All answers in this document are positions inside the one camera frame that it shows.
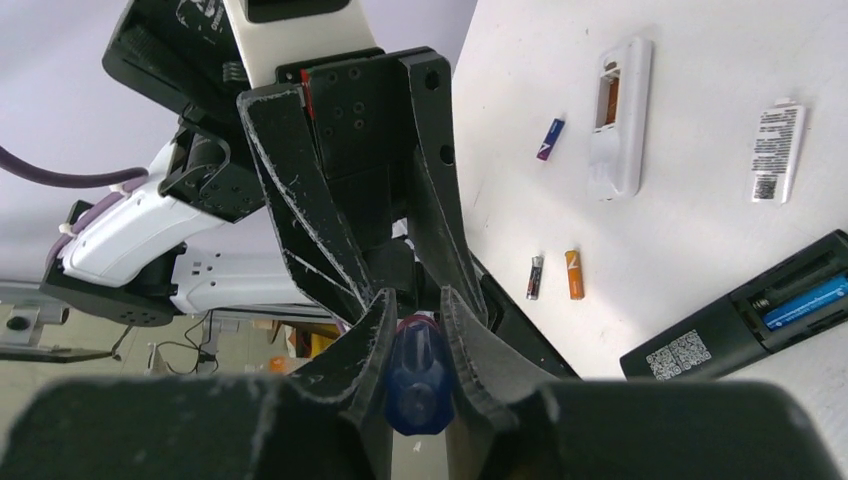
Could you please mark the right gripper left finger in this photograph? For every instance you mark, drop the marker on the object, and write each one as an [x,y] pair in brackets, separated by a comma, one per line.
[339,397]

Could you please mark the white battery cover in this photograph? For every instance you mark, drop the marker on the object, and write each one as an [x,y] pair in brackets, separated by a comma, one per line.
[777,145]

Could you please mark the orange battery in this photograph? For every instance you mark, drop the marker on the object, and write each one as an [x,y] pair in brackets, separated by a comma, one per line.
[574,274]

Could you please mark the black remote control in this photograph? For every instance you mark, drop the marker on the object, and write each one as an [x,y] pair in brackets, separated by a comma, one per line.
[729,334]

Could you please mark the black battery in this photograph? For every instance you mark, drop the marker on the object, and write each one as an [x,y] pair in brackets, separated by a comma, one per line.
[535,277]

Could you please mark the white remote control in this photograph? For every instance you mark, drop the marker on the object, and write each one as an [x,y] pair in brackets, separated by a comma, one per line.
[617,136]

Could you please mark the blue red screwdriver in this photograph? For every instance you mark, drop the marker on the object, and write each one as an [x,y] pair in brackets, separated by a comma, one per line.
[419,384]

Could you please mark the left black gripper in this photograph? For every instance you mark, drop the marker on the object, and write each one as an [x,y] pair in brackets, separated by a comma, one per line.
[324,149]

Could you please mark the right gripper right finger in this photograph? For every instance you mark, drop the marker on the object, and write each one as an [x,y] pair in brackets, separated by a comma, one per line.
[486,440]

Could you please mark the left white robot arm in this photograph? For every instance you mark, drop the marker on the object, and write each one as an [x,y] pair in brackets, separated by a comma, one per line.
[140,257]

